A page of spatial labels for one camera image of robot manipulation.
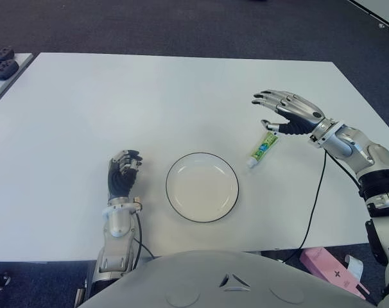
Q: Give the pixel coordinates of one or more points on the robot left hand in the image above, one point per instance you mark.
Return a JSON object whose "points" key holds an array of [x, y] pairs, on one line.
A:
{"points": [[119, 179]]}

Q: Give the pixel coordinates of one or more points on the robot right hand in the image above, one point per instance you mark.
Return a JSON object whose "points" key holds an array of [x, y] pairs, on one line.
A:
{"points": [[302, 112]]}

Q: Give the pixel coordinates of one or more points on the green white toothpaste tube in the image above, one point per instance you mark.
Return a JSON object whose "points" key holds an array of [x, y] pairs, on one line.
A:
{"points": [[262, 149]]}

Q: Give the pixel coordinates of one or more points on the robot right arm silver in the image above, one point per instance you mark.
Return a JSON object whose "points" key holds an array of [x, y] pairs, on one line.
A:
{"points": [[374, 167]]}

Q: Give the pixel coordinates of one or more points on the robot left arm silver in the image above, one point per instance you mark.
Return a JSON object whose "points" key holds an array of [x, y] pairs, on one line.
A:
{"points": [[115, 234]]}

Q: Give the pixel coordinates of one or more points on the white plate black rim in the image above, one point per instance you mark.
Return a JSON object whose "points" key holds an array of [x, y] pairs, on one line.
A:
{"points": [[202, 187]]}

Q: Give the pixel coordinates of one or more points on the grey robot torso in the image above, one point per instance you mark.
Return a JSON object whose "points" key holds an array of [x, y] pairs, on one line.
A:
{"points": [[213, 282]]}

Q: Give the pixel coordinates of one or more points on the grey side table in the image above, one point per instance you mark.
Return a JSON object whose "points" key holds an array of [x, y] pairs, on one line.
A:
{"points": [[6, 83]]}

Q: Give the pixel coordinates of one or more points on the pink cardboard box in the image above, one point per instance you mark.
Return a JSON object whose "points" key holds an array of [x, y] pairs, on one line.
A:
{"points": [[329, 269]]}

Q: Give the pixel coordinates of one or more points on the black game controller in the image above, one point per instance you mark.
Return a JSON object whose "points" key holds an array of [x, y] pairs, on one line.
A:
{"points": [[0, 54], [3, 69]]}

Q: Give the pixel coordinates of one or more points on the white paper strip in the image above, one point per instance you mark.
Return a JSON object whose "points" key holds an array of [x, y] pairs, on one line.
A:
{"points": [[354, 266]]}

